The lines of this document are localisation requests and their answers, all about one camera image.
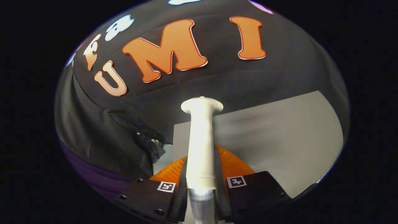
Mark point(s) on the white garment steamer head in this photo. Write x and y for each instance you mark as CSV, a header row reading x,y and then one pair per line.
x,y
200,149

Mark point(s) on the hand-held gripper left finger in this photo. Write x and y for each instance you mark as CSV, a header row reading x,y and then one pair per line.
x,y
182,202

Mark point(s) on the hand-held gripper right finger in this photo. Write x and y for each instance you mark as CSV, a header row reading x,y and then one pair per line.
x,y
221,202

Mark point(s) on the grey drawer cabinet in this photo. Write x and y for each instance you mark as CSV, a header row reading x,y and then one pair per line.
x,y
279,140

